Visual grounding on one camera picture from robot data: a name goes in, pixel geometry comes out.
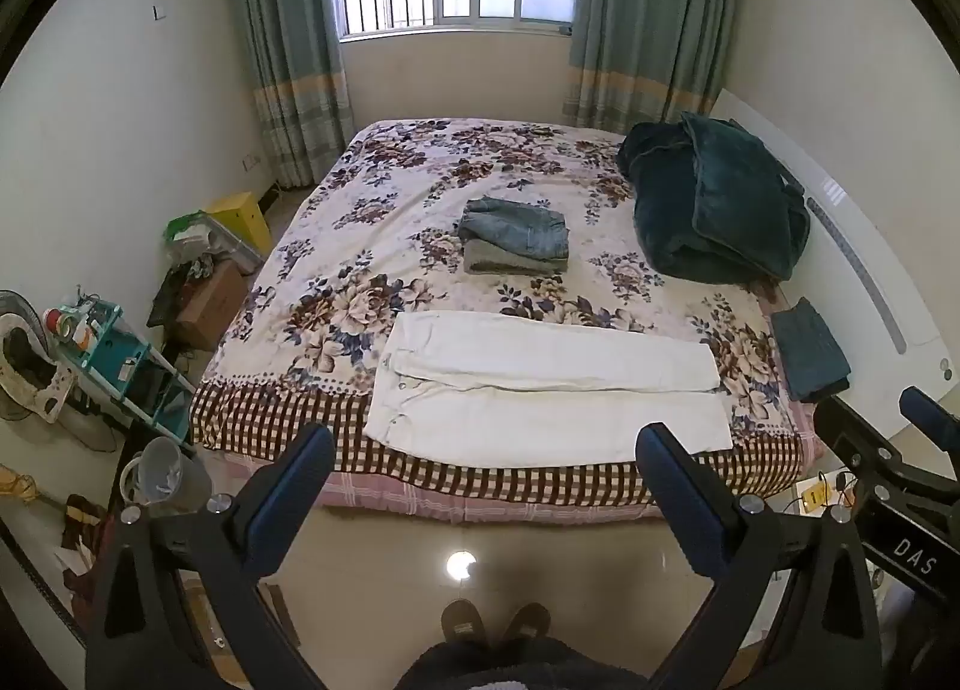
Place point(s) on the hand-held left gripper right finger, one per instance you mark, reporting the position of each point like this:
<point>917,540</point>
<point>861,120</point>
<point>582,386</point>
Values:
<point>675,502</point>

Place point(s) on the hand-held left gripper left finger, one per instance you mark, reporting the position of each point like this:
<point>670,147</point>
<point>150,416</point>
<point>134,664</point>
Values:
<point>289,502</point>

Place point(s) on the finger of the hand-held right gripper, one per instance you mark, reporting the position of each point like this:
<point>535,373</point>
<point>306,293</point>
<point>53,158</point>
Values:
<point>855,439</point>
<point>930,412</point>

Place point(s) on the white pants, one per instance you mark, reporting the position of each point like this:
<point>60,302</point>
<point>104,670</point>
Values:
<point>525,420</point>

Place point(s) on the folded grey-green pants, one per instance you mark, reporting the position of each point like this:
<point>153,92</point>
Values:
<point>502,264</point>

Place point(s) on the folded dark teal cloth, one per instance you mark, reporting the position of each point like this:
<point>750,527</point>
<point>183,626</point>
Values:
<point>810,352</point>

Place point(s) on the grey bucket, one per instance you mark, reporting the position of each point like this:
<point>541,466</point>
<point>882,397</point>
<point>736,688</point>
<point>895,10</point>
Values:
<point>169,476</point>

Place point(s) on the bed with pink plaid sheet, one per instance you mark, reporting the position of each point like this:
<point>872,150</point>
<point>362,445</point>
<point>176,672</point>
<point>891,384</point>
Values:
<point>525,506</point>

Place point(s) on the person's brown slipper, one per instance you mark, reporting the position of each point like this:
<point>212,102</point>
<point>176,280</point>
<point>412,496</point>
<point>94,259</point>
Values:
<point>527,621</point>
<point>459,621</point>

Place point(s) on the red-brown cloth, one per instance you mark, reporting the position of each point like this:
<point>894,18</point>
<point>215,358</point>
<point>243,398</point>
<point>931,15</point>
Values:
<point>84,519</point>

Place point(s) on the cardboard box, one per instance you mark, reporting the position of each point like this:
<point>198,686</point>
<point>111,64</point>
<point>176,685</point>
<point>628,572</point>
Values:
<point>214,304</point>

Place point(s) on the white headboard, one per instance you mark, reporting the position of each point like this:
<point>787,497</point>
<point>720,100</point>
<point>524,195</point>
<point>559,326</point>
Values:
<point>847,210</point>

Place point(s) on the person's dark clothing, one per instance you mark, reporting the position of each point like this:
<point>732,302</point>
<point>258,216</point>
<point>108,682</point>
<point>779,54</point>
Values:
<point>517,667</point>

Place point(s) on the teal shelf rack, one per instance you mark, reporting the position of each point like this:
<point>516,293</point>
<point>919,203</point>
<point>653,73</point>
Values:
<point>112,352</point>

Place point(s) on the floral blanket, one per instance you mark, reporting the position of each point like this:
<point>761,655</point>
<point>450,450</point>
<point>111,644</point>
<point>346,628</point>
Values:
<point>360,262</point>

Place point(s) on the dark green quilt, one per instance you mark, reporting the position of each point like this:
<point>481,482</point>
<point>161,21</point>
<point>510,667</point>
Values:
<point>712,210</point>

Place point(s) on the yellow box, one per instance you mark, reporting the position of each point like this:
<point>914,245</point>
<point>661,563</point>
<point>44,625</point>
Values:
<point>244,217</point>

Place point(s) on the clear container with green bag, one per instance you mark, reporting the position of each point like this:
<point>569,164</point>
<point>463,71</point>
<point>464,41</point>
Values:
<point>187,229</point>

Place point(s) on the white electric fan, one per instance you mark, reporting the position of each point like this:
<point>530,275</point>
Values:
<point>26,367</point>

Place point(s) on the folded blue jeans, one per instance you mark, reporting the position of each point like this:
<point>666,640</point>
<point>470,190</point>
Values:
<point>517,225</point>

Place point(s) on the green curtain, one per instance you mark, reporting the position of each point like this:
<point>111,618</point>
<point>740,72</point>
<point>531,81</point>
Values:
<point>289,45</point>
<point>645,22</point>

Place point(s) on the wall socket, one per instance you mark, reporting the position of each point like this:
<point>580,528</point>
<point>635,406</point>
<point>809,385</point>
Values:
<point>252,160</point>

